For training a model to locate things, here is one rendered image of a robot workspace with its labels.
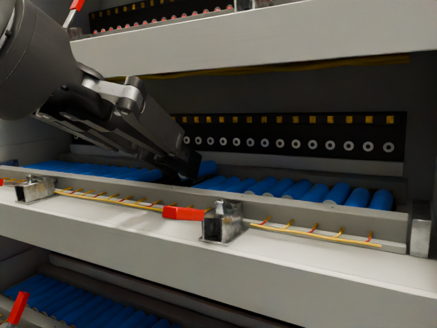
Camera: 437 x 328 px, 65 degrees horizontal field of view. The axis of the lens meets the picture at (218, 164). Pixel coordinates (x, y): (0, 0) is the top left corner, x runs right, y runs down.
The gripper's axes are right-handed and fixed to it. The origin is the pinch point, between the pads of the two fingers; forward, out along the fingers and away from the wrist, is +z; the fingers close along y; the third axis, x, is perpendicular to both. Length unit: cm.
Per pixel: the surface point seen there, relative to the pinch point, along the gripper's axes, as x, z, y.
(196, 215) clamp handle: 6.7, -7.7, -9.9
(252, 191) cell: 2.0, 3.8, -8.6
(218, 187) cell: 2.0, 3.6, -4.7
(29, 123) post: -5.5, 3.7, 35.4
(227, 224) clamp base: 6.5, -3.4, -10.3
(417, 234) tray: 4.7, -0.5, -23.5
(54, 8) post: -26.8, 0.2, 35.4
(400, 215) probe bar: 3.3, 0.5, -22.4
